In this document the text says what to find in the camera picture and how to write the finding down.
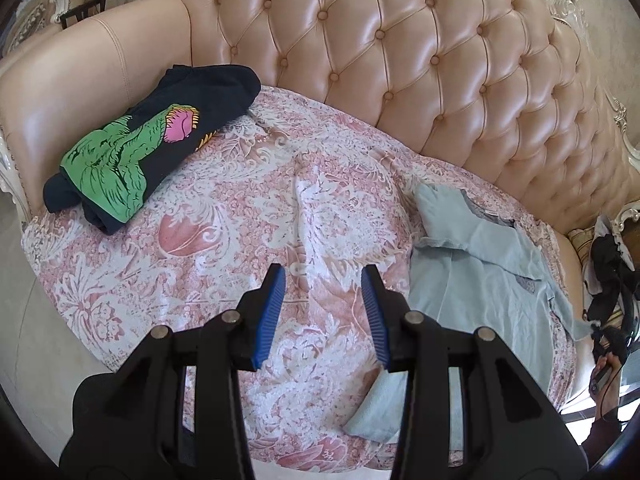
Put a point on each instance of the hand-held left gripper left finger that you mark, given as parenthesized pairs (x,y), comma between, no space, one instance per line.
(270,315)

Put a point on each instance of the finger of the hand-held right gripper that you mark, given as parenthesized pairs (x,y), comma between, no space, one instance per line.
(599,332)

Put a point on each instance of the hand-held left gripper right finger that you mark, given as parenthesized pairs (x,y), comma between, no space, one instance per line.
(375,315)

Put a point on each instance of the light blue shirt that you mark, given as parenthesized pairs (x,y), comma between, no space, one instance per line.
(475,285)

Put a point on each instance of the person's right forearm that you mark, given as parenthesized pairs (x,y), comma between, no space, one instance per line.
(602,435)

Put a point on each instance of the person's right hand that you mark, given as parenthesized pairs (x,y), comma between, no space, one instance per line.
(607,372)

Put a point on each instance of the black garment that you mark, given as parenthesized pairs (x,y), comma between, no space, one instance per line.
(607,260)

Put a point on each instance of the striped cushion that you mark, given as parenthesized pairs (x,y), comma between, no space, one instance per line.
(582,240)

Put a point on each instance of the grey white garment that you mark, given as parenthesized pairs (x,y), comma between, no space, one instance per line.
(606,224)

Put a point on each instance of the pink floral blanket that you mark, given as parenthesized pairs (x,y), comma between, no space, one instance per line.
(225,210)

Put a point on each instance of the black dinosaur print t-shirt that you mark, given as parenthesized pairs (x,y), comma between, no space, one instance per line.
(150,125)

